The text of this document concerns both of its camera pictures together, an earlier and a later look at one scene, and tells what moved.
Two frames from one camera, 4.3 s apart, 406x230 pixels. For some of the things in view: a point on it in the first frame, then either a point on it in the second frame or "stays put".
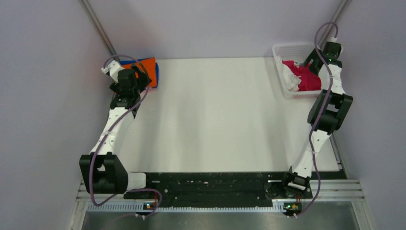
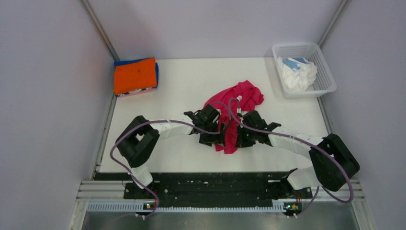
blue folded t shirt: (124, 63) stays put
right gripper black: (313, 56) → (241, 142)
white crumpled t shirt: (291, 81) stays put
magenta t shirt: (310, 80) → (231, 102)
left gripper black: (142, 80) → (215, 138)
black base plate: (216, 189) stays put
